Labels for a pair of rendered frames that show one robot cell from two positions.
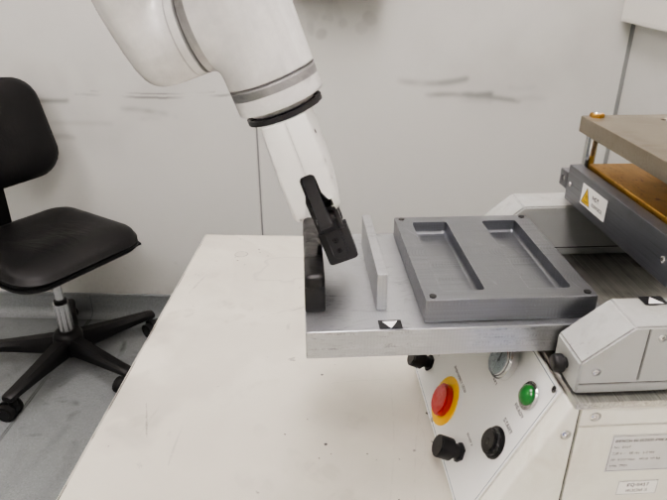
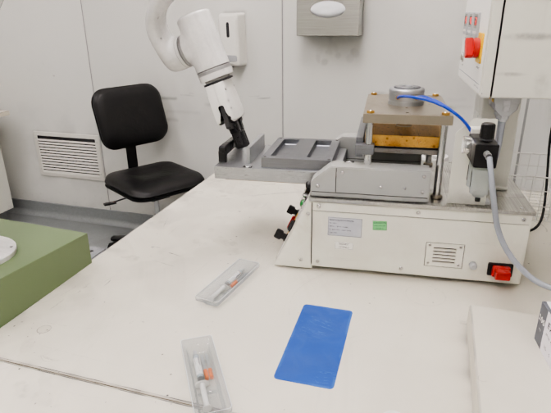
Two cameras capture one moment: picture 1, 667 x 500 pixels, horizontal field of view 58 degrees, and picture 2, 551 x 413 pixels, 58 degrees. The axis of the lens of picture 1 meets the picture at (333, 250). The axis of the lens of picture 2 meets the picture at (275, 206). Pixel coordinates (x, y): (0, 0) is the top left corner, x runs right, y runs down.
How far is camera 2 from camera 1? 0.72 m
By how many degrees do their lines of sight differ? 15
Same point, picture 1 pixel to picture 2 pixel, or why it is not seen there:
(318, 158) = (225, 99)
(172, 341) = (188, 201)
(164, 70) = (173, 65)
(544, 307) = (309, 164)
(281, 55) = (211, 59)
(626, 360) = (329, 181)
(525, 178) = not seen: hidden behind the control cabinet
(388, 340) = (245, 172)
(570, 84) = not seen: hidden behind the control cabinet
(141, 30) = (165, 50)
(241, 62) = (198, 61)
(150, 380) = (172, 211)
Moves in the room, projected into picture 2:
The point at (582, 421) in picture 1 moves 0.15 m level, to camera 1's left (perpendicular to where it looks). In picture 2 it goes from (313, 207) to (248, 201)
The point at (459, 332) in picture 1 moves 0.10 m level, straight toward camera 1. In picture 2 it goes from (273, 171) to (250, 183)
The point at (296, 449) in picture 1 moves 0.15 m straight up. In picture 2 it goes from (222, 236) to (220, 183)
